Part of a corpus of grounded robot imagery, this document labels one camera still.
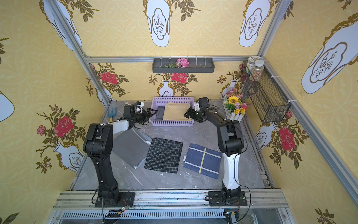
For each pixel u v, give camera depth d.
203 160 0.87
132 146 0.93
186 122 1.00
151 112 0.92
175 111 1.13
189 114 0.92
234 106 0.95
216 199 0.73
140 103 0.95
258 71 0.80
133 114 0.85
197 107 0.94
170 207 0.72
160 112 1.12
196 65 0.92
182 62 0.88
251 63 0.85
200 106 0.83
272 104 0.79
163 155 0.90
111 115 1.11
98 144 0.55
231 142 0.56
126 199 0.73
